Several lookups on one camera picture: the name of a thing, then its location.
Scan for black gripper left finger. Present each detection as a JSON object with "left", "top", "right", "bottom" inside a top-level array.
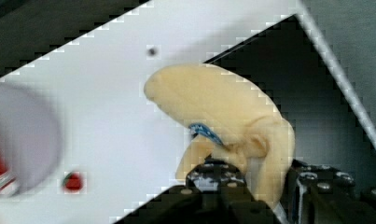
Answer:
[{"left": 114, "top": 158, "right": 281, "bottom": 224}]

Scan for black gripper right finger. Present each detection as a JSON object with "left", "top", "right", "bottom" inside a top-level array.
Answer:
[{"left": 283, "top": 160, "right": 376, "bottom": 224}]

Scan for peeled toy banana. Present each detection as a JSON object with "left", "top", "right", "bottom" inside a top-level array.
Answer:
[{"left": 144, "top": 64, "right": 295, "bottom": 208}]

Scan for small red toy fruit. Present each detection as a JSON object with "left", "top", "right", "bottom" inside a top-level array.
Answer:
[{"left": 63, "top": 172, "right": 83, "bottom": 192}]

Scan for pink round plate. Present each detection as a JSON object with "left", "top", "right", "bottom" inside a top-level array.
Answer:
[{"left": 0, "top": 82, "right": 63, "bottom": 197}]

